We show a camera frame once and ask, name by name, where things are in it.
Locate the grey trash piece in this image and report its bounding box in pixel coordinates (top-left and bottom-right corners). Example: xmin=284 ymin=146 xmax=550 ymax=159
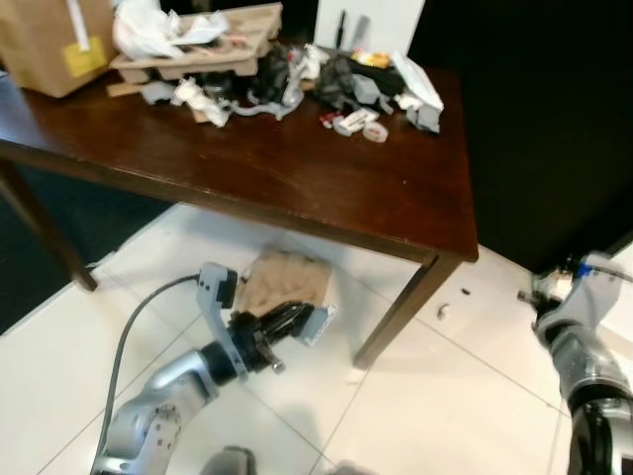
xmin=297 ymin=304 xmax=337 ymax=347

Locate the brown ridged cardboard piece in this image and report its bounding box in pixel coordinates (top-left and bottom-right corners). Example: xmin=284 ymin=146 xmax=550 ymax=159
xmin=237 ymin=251 xmax=333 ymax=320

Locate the grey robot left leg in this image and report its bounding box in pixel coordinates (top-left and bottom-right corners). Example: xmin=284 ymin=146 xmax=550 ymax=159
xmin=201 ymin=445 xmax=258 ymax=475

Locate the dark wooden table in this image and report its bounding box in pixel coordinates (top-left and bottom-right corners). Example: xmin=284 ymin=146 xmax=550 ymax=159
xmin=0 ymin=40 xmax=481 ymax=372

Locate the small white red box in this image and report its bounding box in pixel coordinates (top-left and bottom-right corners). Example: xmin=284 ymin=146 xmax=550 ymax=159
xmin=334 ymin=109 xmax=382 ymax=137

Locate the white crumpled paper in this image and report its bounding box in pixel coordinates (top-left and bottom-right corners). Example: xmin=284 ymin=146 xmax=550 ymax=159
xmin=173 ymin=77 xmax=233 ymax=128

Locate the small black plastic bag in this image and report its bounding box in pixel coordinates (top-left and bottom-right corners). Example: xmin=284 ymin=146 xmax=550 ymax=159
xmin=252 ymin=49 xmax=298 ymax=110

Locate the white folded paper packaging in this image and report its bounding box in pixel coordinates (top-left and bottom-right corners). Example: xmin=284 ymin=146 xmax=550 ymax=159
xmin=391 ymin=51 xmax=446 ymax=135

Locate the large black plastic bag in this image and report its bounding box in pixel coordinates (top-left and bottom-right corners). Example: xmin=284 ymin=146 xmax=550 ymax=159
xmin=316 ymin=54 xmax=397 ymax=115

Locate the brown pulp cardboard tray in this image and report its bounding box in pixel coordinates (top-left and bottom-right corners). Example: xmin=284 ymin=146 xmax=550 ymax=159
xmin=107 ymin=3 xmax=285 ymax=98

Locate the yellow snack wrapper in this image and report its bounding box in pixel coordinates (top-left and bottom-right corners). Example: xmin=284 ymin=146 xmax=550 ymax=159
xmin=351 ymin=49 xmax=392 ymax=68

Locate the white upright board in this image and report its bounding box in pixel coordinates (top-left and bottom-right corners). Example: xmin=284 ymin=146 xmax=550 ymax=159
xmin=314 ymin=0 xmax=426 ymax=57

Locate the white crumpled plastic bag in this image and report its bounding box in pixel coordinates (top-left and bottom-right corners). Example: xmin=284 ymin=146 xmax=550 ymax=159
xmin=112 ymin=0 xmax=230 ymax=60

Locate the brown box with yellow sticker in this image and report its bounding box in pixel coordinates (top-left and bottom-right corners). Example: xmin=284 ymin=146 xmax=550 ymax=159
xmin=0 ymin=0 xmax=118 ymax=99

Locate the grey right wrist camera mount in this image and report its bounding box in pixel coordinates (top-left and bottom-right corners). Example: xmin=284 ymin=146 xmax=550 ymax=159
xmin=566 ymin=252 xmax=626 ymax=320

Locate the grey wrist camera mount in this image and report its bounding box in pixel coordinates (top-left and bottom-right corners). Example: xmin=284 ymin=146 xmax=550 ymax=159
xmin=196 ymin=262 xmax=248 ymax=377
xmin=566 ymin=252 xmax=626 ymax=320

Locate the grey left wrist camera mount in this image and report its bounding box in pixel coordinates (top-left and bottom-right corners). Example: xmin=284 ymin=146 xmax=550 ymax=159
xmin=196 ymin=262 xmax=248 ymax=377

